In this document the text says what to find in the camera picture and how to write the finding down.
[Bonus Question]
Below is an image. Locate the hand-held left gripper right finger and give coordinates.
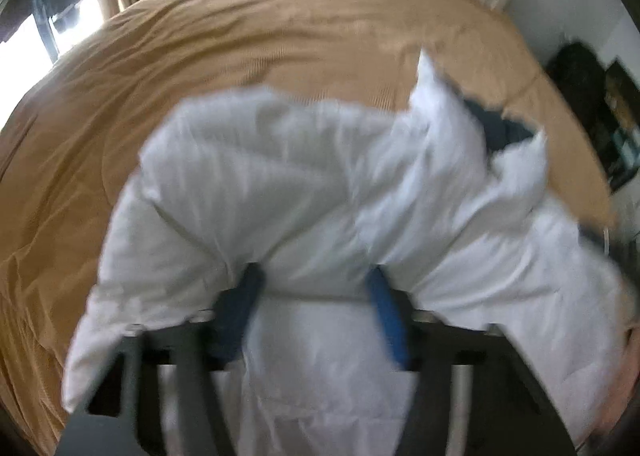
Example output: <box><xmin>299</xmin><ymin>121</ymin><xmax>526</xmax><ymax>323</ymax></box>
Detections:
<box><xmin>367</xmin><ymin>268</ymin><xmax>572</xmax><ymax>456</ymax></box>

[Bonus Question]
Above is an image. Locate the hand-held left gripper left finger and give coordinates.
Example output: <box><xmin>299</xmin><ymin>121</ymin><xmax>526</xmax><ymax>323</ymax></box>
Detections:
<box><xmin>55</xmin><ymin>263</ymin><xmax>267</xmax><ymax>456</ymax></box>

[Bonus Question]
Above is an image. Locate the black open case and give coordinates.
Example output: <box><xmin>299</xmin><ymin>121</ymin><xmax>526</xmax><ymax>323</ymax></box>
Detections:
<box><xmin>602</xmin><ymin>60</ymin><xmax>640</xmax><ymax>191</ymax></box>

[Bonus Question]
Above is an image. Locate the black backpack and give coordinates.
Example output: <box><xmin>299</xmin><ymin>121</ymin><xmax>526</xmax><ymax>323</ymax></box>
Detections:
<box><xmin>545</xmin><ymin>38</ymin><xmax>613</xmax><ymax>147</ymax></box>

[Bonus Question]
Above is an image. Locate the white puffer jacket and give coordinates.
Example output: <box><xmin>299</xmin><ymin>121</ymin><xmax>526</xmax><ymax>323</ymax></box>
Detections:
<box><xmin>62</xmin><ymin>48</ymin><xmax>637</xmax><ymax>456</ymax></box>

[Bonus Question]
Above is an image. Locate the tan bed cover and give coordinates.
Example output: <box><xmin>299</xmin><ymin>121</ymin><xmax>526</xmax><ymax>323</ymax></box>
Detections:
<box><xmin>0</xmin><ymin>0</ymin><xmax>621</xmax><ymax>444</ymax></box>

